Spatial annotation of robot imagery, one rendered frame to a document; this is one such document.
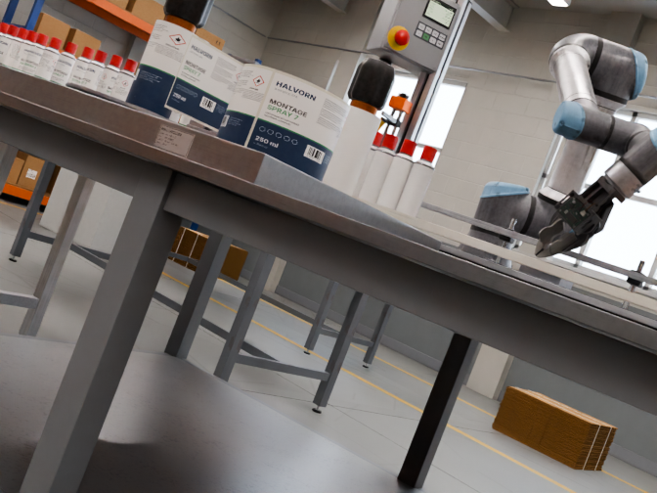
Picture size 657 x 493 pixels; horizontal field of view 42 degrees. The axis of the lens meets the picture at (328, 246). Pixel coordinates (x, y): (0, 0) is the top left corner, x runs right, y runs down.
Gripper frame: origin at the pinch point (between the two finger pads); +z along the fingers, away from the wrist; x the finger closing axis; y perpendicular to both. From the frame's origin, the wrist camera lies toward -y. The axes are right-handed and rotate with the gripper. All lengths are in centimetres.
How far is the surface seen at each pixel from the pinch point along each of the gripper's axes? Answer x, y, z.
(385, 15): -74, -1, -8
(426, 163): -33.7, 1.6, 6.9
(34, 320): -98, -15, 140
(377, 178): -39.0, 2.9, 17.9
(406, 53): -64, -4, -6
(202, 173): -12, 85, 20
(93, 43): -616, -401, 253
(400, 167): -36.9, 3.0, 12.1
